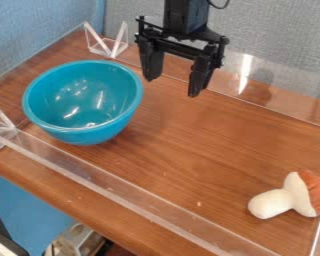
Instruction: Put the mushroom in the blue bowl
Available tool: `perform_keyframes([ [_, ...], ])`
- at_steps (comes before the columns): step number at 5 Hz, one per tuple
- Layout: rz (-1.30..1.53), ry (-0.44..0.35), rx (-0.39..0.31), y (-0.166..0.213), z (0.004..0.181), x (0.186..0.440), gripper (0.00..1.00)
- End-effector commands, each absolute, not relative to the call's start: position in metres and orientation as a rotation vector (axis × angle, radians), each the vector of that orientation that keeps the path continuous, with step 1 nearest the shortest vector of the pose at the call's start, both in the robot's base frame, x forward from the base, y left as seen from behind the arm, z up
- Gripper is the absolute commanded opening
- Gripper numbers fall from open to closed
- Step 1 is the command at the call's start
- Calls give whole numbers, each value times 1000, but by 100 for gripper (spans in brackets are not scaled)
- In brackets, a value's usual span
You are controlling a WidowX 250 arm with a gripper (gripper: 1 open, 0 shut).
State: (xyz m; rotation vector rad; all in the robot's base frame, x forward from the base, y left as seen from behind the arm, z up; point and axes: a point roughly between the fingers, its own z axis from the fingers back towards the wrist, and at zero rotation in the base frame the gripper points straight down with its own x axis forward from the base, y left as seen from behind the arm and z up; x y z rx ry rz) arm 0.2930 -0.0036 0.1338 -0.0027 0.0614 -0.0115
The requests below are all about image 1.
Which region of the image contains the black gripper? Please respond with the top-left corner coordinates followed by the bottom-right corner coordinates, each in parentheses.
top-left (135, 15), bottom-right (230, 97)

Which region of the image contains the white and brown plush mushroom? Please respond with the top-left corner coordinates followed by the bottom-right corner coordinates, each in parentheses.
top-left (249, 170), bottom-right (320, 219)

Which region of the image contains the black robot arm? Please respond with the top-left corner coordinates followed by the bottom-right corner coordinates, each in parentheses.
top-left (135, 0), bottom-right (230, 97)

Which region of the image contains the blue ceramic bowl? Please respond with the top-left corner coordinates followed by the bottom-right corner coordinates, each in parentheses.
top-left (23, 60), bottom-right (144, 146)

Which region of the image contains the clear acrylic back barrier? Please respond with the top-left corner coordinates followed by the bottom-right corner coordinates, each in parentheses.
top-left (118, 29), bottom-right (320, 129)

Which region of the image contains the clear acrylic barrier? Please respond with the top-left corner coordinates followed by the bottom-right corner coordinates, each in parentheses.
top-left (118, 29), bottom-right (320, 129)
top-left (0, 127), bottom-right (281, 256)

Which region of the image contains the clear acrylic front barrier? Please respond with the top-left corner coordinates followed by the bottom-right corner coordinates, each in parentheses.
top-left (0, 127), bottom-right (281, 256)

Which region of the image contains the grey metal equipment below table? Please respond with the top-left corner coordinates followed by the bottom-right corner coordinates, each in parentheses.
top-left (43, 222), bottom-right (106, 256)

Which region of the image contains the black and white chair part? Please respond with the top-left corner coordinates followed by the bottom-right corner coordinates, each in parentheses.
top-left (0, 233), bottom-right (29, 256)

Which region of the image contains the clear acrylic corner bracket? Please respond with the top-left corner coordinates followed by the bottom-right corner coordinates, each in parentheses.
top-left (84, 22), bottom-right (130, 59)

